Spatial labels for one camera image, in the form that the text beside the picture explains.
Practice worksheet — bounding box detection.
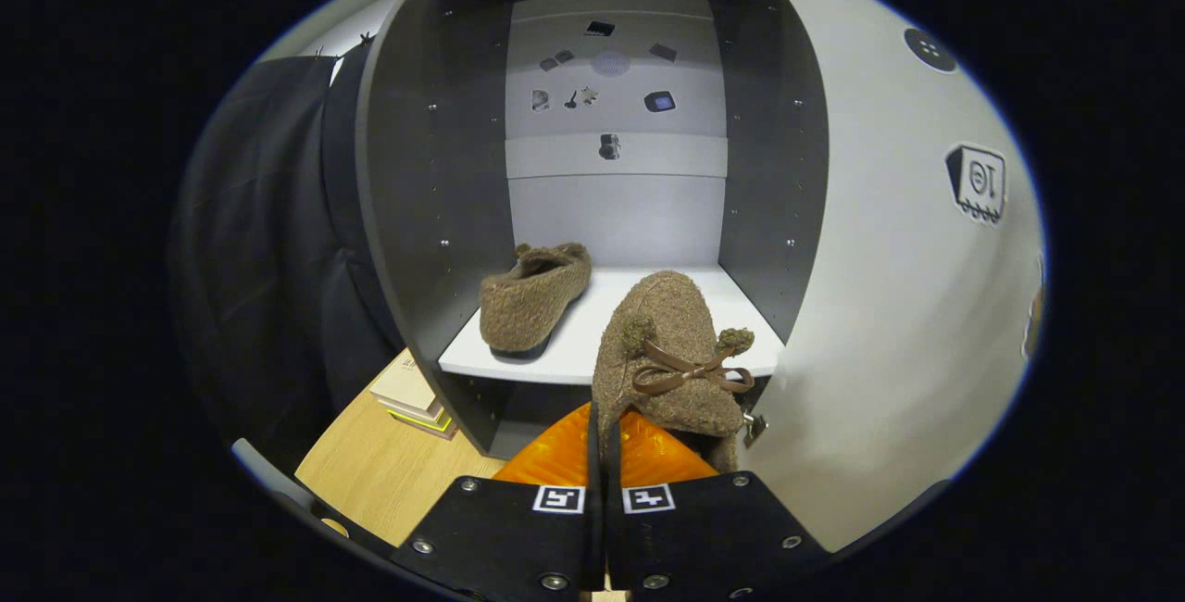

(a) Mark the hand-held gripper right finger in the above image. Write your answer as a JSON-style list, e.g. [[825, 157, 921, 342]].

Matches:
[[604, 409, 834, 602]]

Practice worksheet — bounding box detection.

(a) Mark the black backdrop cloth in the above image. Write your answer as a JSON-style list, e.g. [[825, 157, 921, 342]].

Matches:
[[171, 37, 408, 473]]

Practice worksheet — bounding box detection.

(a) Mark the dark grey shoe cabinet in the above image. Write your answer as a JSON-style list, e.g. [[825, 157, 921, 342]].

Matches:
[[355, 0, 830, 462]]

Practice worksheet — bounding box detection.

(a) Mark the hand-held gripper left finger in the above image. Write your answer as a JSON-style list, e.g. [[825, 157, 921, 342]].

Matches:
[[391, 401, 605, 602]]

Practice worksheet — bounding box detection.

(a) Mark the white cabinet shelf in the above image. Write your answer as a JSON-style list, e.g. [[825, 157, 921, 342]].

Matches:
[[437, 264, 786, 387]]

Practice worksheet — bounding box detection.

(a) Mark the orange white book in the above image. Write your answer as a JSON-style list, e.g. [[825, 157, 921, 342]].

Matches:
[[370, 352, 438, 410]]

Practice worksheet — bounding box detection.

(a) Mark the brown fuzzy shoe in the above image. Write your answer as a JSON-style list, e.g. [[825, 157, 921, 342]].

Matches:
[[479, 243, 593, 355], [592, 270, 755, 475]]

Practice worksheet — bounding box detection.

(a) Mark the yellow edged book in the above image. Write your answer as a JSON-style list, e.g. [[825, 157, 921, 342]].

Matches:
[[384, 394, 459, 441]]

